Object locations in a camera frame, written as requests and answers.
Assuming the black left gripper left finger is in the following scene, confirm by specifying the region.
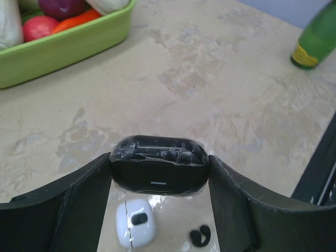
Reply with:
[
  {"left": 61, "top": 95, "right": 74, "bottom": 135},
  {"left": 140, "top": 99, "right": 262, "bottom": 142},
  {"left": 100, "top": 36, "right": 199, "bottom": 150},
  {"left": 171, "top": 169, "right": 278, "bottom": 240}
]
[{"left": 1, "top": 153, "right": 112, "bottom": 251}]

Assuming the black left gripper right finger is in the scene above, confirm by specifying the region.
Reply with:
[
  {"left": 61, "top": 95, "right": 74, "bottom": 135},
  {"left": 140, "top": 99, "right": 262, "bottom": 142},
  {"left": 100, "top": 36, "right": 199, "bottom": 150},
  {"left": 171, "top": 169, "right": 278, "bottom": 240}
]
[{"left": 208, "top": 155, "right": 335, "bottom": 251}]

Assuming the black earbud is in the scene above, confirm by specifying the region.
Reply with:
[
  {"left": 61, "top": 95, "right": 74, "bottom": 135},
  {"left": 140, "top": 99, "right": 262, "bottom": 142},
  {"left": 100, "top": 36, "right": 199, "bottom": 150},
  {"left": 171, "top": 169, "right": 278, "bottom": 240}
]
[{"left": 189, "top": 225, "right": 211, "bottom": 248}]

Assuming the black earbud charging case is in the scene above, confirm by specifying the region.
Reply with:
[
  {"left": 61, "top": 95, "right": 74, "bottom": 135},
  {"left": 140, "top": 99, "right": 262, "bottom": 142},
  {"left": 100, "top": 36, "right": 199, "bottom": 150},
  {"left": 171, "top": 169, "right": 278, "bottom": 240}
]
[{"left": 110, "top": 135, "right": 209, "bottom": 196}]

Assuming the white earbud charging case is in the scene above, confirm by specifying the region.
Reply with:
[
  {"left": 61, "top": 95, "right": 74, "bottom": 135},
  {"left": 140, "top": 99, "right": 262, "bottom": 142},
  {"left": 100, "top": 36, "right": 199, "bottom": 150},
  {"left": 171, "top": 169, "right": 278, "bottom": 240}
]
[{"left": 115, "top": 198, "right": 156, "bottom": 249}]

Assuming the green plastic tray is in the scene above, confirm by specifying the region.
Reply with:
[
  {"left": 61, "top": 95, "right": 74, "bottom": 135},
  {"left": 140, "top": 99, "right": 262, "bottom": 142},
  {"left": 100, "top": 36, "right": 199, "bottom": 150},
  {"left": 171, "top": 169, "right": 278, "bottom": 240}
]
[{"left": 1, "top": 1, "right": 136, "bottom": 88}]

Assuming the green glass bottle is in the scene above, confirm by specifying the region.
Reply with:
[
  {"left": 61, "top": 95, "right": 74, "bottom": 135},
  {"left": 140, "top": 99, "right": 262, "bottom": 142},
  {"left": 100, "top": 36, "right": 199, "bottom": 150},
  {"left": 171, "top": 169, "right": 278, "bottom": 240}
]
[{"left": 290, "top": 1, "right": 335, "bottom": 69}]

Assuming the green napa cabbage toy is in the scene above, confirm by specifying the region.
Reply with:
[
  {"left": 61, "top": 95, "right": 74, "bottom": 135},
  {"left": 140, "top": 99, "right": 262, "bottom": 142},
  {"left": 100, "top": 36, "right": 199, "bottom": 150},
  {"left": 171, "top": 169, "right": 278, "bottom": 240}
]
[{"left": 0, "top": 0, "right": 24, "bottom": 50}]

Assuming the red toy tomato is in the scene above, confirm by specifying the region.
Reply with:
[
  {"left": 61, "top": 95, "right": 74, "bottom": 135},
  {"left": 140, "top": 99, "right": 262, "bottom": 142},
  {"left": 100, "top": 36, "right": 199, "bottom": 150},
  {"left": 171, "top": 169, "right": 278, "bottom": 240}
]
[{"left": 23, "top": 16, "right": 59, "bottom": 42}]

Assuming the orange toy carrot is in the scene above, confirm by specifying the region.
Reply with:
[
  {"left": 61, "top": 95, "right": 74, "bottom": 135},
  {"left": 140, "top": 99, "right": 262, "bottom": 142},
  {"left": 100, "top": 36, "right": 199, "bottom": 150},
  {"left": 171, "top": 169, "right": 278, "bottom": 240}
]
[{"left": 51, "top": 8, "right": 102, "bottom": 35}]

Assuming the purple toy onion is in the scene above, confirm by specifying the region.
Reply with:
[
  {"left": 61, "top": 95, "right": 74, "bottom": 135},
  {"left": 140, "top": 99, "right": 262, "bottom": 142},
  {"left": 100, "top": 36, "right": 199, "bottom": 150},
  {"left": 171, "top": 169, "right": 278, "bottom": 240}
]
[{"left": 38, "top": 0, "right": 88, "bottom": 21}]

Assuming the white toy garlic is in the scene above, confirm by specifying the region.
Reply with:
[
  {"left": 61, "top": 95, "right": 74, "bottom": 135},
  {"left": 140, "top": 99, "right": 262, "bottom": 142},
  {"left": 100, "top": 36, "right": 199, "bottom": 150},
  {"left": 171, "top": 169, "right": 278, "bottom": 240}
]
[{"left": 86, "top": 0, "right": 130, "bottom": 16}]

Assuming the black base frame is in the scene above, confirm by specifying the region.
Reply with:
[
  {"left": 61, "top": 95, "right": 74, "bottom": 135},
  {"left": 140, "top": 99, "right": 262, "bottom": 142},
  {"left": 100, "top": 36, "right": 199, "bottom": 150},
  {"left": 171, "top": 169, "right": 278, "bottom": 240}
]
[{"left": 291, "top": 117, "right": 336, "bottom": 206}]

